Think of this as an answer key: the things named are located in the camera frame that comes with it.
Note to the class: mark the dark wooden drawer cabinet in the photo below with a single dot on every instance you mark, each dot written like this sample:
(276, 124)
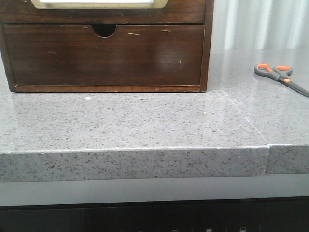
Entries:
(106, 30)

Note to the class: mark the grey orange scissors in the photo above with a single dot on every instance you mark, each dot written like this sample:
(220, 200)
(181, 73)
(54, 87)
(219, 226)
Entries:
(280, 74)

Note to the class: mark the wooden drawer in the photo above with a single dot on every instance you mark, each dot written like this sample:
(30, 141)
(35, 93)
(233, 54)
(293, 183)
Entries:
(133, 55)
(175, 11)

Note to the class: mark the black appliance control panel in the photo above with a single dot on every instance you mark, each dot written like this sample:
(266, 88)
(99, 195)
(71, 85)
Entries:
(238, 215)

